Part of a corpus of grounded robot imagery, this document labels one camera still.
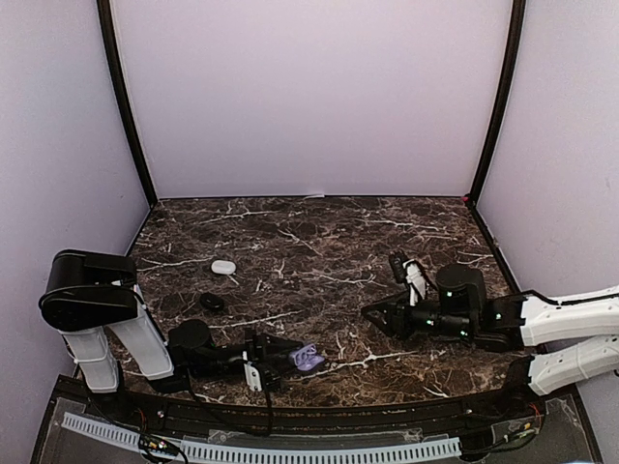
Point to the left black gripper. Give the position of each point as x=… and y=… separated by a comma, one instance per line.
x=272, y=345

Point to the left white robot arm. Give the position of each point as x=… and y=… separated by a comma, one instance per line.
x=90, y=294

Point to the black frame post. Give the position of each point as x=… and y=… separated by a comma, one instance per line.
x=121, y=94
x=500, y=102

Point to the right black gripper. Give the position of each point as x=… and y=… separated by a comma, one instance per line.
x=396, y=307

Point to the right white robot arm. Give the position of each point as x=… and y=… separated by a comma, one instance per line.
x=529, y=319

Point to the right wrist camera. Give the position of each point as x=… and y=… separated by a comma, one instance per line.
x=409, y=273

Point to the white slotted cable duct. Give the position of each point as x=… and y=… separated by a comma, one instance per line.
x=191, y=451

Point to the purple round charging case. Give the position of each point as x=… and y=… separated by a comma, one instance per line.
x=306, y=358

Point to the right black frame post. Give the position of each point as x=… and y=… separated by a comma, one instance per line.
x=500, y=102

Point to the left black frame post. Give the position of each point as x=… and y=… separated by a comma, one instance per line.
x=121, y=94

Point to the black earbud charging case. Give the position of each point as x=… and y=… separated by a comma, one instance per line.
x=212, y=302

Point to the white earbud charging case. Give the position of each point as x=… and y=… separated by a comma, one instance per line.
x=223, y=267

